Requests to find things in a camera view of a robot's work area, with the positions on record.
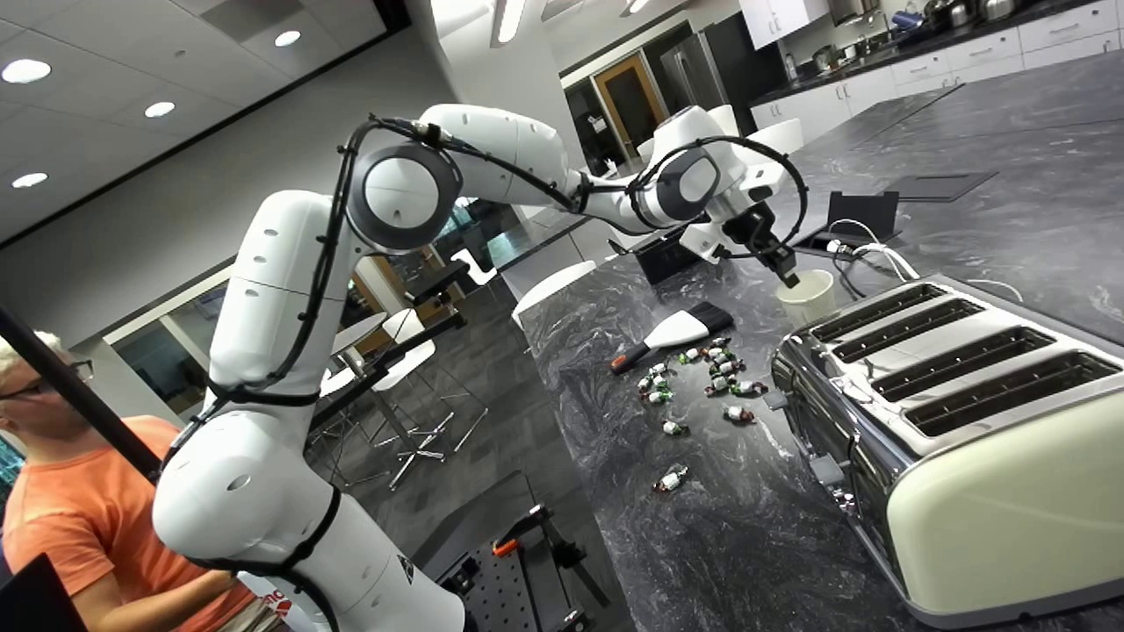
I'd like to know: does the cream chrome four-slot toaster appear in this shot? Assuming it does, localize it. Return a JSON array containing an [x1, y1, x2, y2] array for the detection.
[[774, 278, 1124, 629]]

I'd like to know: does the person in orange shirt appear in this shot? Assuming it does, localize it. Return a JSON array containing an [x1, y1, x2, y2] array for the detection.
[[0, 345, 262, 632]]

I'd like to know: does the black clamp with orange handles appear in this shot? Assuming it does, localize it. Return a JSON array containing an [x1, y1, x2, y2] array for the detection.
[[438, 506, 608, 632]]

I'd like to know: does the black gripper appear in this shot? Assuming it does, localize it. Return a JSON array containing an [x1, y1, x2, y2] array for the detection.
[[724, 204, 796, 287]]

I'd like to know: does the wrapped candy lower left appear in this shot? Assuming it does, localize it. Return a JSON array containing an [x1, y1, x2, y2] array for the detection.
[[724, 403, 754, 426]]

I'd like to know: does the white paper cup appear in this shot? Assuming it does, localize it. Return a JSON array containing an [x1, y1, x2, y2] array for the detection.
[[776, 268, 835, 305]]

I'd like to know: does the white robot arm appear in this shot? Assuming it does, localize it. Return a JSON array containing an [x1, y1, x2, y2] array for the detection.
[[150, 101, 793, 632]]

